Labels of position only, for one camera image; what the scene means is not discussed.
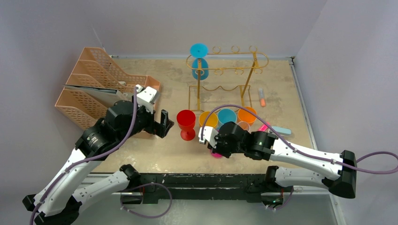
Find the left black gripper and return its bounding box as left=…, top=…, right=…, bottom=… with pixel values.
left=118, top=95, right=173, bottom=143

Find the clear wine glass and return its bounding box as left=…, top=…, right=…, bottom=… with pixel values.
left=237, top=121, right=251, bottom=132

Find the magenta wine glass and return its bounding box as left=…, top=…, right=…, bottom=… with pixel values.
left=210, top=152, right=222, bottom=158

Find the blue wine glass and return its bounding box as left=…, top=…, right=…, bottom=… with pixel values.
left=190, top=43, right=209, bottom=80
left=217, top=108, right=237, bottom=127

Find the yellow wine glass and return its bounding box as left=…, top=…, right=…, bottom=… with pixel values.
left=199, top=111, right=219, bottom=128

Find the orange wine glass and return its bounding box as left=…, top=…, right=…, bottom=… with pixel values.
left=237, top=106, right=257, bottom=126

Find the red wine glass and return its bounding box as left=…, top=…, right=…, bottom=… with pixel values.
left=176, top=110, right=196, bottom=141

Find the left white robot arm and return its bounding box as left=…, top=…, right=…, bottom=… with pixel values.
left=23, top=101, right=174, bottom=225

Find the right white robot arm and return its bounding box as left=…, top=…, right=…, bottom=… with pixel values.
left=199, top=122, right=357, bottom=199

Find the pink highlighter marker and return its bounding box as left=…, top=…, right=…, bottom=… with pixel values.
left=257, top=122, right=270, bottom=132

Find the small orange-capped tube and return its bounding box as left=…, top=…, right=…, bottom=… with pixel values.
left=258, top=88, right=266, bottom=107

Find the light blue stapler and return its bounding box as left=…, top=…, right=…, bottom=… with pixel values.
left=268, top=126, right=292, bottom=136

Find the grey folder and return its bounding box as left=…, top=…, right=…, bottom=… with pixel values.
left=64, top=84, right=129, bottom=105

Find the peach plastic file organizer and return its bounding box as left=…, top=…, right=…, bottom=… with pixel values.
left=55, top=47, right=161, bottom=129

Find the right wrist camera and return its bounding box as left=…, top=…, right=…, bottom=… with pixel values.
left=198, top=126, right=218, bottom=149

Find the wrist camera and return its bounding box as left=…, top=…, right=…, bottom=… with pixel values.
left=198, top=126, right=218, bottom=149
left=136, top=84, right=160, bottom=114

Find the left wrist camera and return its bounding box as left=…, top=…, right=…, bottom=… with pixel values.
left=136, top=84, right=160, bottom=114

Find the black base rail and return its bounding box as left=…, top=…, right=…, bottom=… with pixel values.
left=120, top=165, right=292, bottom=206

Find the gold wire glass rack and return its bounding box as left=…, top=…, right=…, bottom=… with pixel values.
left=185, top=45, right=270, bottom=113

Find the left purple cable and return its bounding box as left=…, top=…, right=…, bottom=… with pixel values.
left=29, top=87, right=173, bottom=225

